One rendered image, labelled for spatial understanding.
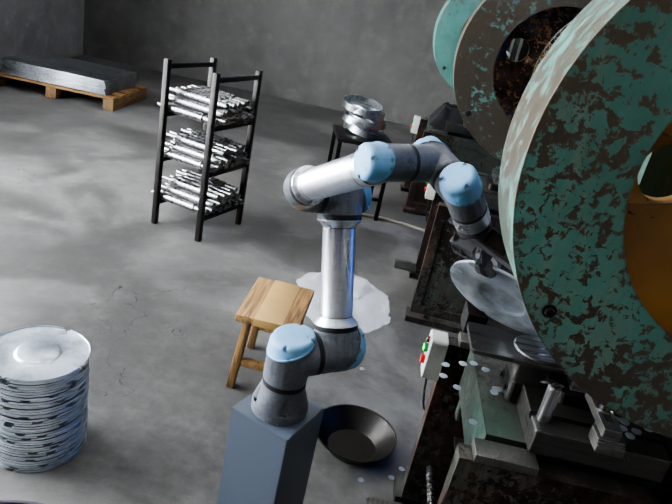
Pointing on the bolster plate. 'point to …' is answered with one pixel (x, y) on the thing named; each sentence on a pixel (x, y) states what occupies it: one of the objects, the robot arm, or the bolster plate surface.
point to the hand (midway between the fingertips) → (496, 273)
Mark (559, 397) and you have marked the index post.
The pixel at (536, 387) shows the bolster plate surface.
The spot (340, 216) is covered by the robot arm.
